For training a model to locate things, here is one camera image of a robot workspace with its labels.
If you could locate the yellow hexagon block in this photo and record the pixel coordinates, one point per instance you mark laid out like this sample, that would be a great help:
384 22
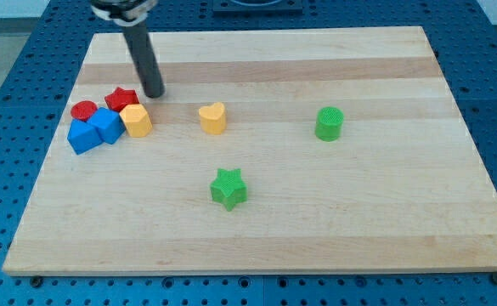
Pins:
136 120

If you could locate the blue pentagon block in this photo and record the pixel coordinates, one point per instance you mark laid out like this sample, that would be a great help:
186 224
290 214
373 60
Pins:
83 137

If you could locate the green star block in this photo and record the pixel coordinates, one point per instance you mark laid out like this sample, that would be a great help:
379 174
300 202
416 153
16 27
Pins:
228 188

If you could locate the red star block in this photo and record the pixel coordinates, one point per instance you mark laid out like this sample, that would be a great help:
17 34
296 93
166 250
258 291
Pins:
120 98

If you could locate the red cylinder block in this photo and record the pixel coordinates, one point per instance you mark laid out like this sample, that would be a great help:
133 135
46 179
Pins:
83 110

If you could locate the light wooden board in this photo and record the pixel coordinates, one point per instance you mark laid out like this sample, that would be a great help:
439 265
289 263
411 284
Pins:
403 190

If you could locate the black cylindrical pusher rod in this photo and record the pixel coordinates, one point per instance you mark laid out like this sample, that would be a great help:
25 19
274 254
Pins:
144 60

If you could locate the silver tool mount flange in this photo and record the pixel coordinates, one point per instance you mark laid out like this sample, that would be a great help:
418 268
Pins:
124 10

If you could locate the green cylinder block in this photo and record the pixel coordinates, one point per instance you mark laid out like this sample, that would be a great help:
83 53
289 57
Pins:
329 122

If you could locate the yellow heart block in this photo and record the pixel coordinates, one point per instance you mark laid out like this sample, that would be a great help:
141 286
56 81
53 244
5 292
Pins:
213 118

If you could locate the blue cube block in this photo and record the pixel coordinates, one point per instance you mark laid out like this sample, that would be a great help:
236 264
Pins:
108 123

